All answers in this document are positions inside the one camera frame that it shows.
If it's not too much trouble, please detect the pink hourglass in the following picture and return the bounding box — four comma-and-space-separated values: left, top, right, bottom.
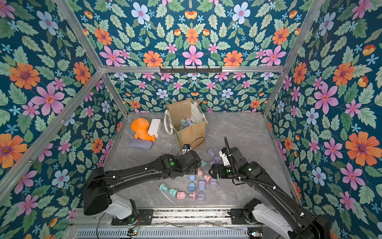
177, 191, 196, 200
197, 168, 212, 182

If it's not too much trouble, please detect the purple hourglass pair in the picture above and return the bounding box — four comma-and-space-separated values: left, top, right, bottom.
210, 179, 218, 187

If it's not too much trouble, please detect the blue hourglass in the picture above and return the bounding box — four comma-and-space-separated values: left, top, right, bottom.
188, 175, 196, 192

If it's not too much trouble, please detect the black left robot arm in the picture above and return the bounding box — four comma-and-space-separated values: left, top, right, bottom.
83, 150, 202, 216

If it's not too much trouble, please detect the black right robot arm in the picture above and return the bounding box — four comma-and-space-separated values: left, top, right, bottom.
209, 147, 330, 239

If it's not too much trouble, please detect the purple hourglass front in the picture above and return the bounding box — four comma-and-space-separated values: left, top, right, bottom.
198, 181, 206, 201

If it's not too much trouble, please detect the pink hourglass front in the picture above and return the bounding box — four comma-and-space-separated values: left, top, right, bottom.
177, 191, 196, 200

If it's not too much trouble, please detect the white rectangular box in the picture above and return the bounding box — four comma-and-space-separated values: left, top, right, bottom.
148, 119, 162, 138

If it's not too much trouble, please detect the orange plush toy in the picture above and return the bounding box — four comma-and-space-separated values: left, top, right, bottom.
130, 118, 156, 142

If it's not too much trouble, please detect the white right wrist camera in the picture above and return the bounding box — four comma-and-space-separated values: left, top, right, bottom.
219, 150, 231, 166

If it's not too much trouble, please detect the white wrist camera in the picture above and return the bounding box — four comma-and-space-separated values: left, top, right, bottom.
219, 150, 231, 166
182, 144, 191, 154

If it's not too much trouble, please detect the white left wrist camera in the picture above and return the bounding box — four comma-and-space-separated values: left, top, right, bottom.
182, 144, 191, 154

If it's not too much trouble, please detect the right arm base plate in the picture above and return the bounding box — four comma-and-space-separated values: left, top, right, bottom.
228, 198, 270, 225

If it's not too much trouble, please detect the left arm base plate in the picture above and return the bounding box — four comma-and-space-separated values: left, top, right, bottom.
111, 209, 154, 226

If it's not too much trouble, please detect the black hook rail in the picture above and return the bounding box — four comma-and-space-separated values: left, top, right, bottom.
159, 66, 223, 74

